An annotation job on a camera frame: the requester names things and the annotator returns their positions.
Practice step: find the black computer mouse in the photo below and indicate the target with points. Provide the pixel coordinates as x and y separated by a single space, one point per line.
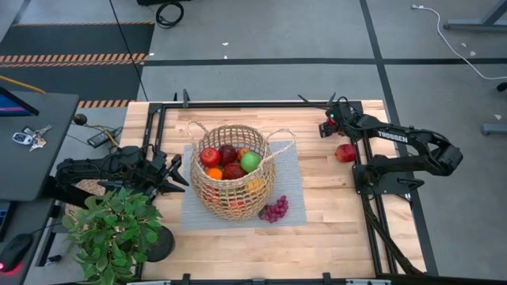
16 249

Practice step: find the tan woven round object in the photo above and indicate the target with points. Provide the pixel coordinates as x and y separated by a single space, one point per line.
89 188

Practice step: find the orange red tomato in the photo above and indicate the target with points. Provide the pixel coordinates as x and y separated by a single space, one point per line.
237 204

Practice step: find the black metal table frame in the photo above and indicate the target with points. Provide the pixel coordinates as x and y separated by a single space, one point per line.
237 104

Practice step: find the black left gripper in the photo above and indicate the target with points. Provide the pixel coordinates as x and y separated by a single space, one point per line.
158 170

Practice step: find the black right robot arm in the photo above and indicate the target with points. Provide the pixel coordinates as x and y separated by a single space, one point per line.
396 136

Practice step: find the grey table leg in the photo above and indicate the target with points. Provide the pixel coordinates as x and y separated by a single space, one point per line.
467 25

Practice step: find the dark grey desk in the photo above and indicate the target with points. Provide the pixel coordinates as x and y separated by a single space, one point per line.
35 174

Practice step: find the dark red apple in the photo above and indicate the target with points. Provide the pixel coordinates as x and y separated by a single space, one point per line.
227 154

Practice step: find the orange fruit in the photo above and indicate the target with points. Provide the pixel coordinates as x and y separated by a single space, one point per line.
215 173

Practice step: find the computer monitor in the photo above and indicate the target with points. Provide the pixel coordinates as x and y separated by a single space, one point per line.
12 107

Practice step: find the grey woven placemat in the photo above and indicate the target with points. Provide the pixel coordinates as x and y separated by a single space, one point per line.
190 213

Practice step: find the black power adapter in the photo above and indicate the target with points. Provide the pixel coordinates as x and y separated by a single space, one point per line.
101 137

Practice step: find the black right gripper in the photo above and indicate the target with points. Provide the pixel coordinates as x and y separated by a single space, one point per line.
341 115

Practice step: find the black round knob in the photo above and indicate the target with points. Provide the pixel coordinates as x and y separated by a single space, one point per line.
80 119

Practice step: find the grey furniture foot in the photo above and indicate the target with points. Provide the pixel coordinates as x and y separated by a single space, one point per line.
495 129

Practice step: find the black hazard striped floor mat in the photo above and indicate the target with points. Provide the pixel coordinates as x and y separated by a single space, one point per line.
79 39

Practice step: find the woven straw basket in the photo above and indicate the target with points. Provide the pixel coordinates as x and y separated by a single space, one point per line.
222 200

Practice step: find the purple grape bunch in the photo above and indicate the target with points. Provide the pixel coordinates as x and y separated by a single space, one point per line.
274 210

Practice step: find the green leafy plant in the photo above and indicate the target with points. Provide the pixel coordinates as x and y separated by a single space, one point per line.
115 233

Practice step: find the backlit keyboard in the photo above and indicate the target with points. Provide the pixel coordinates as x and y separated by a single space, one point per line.
3 217

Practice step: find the black chair wheel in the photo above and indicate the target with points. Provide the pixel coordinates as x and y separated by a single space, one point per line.
503 86

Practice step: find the grey low desk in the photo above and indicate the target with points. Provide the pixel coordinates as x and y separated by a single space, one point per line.
27 213

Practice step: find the silver key bunch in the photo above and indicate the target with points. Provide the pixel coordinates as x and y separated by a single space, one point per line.
39 138

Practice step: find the black plant pot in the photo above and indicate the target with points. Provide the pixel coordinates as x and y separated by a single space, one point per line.
164 245

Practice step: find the green apple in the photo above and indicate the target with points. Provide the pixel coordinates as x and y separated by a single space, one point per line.
250 162

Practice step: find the black car key fob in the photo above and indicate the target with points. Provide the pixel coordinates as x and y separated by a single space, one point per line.
21 138

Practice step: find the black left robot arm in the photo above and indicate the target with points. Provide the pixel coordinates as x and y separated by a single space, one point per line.
99 166

